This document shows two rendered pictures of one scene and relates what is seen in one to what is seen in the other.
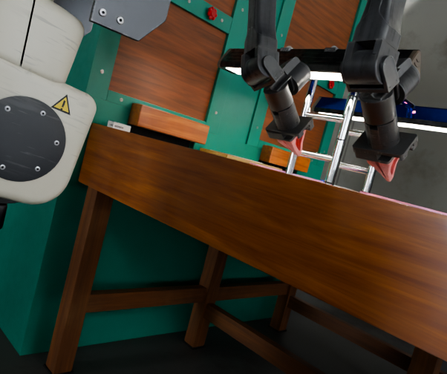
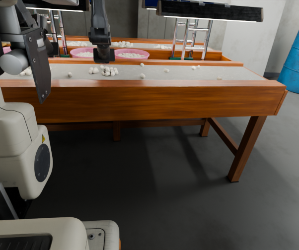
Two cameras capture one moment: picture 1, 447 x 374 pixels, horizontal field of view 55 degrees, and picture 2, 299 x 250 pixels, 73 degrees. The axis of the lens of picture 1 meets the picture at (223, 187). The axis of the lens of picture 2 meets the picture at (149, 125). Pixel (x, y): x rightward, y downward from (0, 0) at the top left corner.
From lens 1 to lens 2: 0.56 m
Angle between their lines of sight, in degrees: 60
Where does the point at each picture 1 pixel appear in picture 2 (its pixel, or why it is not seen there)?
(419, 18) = not seen: outside the picture
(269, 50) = (30, 20)
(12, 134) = (41, 164)
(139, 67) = not seen: outside the picture
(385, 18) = (104, 17)
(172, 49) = not seen: outside the picture
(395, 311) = (138, 114)
